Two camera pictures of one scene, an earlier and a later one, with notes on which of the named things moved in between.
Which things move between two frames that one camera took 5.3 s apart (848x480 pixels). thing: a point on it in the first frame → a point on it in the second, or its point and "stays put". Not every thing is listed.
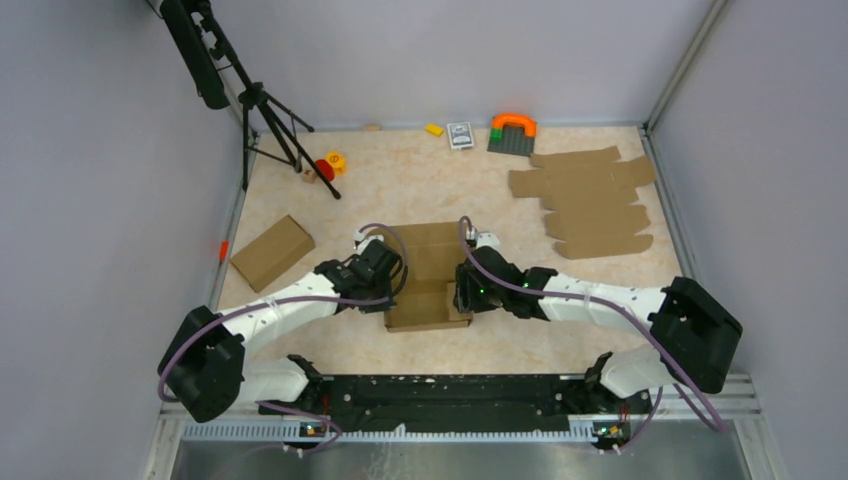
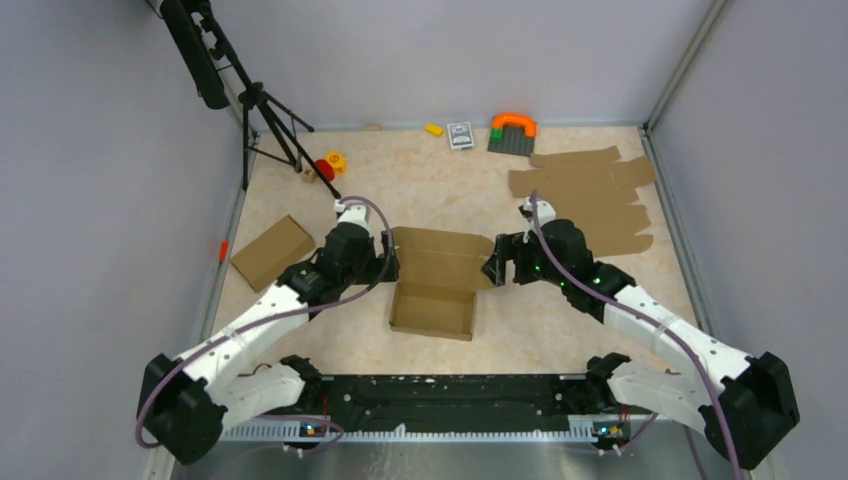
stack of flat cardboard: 588,193 stays put
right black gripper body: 474,297 → 531,263
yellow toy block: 434,129 stays put
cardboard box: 425,298 stays put
